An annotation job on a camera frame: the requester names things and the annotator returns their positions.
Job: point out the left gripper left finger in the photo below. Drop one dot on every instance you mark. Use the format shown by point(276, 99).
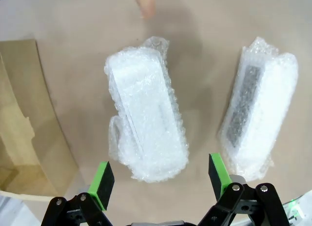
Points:
point(103, 184)

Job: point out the open brown cardboard box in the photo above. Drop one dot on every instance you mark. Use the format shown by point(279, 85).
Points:
point(24, 113)

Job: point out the bubble-wrapped white clock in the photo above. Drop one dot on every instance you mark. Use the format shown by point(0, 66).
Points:
point(146, 113)
point(263, 113)

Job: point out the person's right hand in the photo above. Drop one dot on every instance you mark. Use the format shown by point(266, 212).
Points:
point(145, 4)

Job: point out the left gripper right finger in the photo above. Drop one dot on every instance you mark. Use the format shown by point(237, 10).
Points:
point(219, 177)

